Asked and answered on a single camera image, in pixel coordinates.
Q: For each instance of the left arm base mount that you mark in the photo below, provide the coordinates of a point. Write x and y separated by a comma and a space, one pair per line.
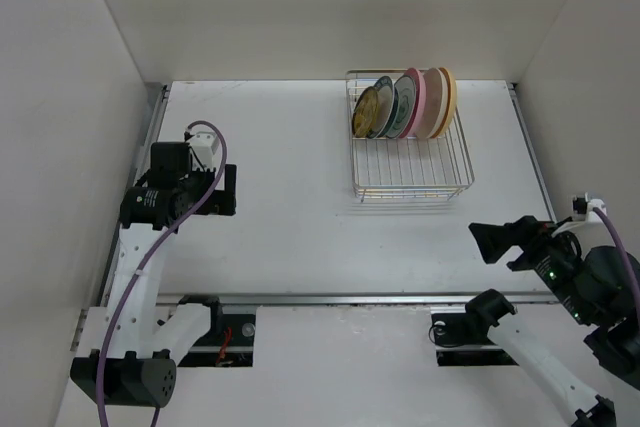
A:
225, 337

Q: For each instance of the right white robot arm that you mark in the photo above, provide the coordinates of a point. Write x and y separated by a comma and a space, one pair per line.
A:
583, 353

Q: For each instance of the cream yellow bowl plate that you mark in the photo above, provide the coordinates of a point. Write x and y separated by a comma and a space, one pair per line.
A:
449, 96

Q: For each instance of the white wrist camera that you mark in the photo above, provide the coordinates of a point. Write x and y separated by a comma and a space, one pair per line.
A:
587, 209
203, 146

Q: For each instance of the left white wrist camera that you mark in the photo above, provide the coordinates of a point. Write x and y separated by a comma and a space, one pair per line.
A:
203, 146

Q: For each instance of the metal wire dish rack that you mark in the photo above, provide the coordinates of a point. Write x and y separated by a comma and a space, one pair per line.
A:
411, 168

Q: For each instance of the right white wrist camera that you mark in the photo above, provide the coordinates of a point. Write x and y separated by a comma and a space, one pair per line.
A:
587, 209

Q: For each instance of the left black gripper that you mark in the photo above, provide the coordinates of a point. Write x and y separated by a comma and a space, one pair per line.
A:
223, 201

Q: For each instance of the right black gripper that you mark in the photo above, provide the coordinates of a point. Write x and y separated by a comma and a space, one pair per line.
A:
526, 230

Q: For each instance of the white plate green rim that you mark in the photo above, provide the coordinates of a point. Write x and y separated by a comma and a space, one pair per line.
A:
405, 88

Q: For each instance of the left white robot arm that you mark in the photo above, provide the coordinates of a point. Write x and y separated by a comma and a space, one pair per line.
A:
135, 363

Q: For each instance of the pink bowl plate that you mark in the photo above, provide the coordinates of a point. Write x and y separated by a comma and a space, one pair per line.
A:
428, 102

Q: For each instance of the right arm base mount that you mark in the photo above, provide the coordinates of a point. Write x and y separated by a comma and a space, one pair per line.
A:
457, 345

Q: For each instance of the yellow patterned small plate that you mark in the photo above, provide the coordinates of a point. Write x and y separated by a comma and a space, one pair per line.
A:
365, 112

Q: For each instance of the blue floral small plate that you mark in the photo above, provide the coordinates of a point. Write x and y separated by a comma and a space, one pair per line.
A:
387, 106

